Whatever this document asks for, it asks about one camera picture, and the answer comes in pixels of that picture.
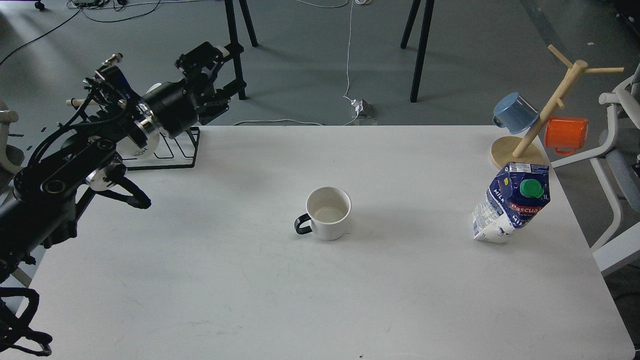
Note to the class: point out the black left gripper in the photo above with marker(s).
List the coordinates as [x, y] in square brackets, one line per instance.
[176, 106]

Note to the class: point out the white mug black handle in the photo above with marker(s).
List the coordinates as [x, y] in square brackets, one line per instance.
[327, 213]

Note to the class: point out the blue white milk carton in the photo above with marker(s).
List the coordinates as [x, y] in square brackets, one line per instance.
[515, 196]

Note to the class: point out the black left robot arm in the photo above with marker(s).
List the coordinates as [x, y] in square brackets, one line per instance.
[80, 159]

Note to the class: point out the white mug on rack rear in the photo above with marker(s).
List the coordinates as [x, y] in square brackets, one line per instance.
[153, 87]

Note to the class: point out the grey power adapter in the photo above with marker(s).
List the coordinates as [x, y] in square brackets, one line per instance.
[362, 108]

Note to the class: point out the black table legs right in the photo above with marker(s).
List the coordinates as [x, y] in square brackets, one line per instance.
[428, 13]

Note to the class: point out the blue mug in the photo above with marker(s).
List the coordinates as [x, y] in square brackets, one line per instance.
[514, 113]

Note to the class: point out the wooden mug tree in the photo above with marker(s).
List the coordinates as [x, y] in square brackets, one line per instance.
[521, 149]

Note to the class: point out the orange mug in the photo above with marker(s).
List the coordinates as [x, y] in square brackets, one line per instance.
[566, 135]

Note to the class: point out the white office chair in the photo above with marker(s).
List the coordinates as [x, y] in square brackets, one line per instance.
[616, 165]

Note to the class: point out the black wire mug rack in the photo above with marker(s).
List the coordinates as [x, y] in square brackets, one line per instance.
[160, 152]

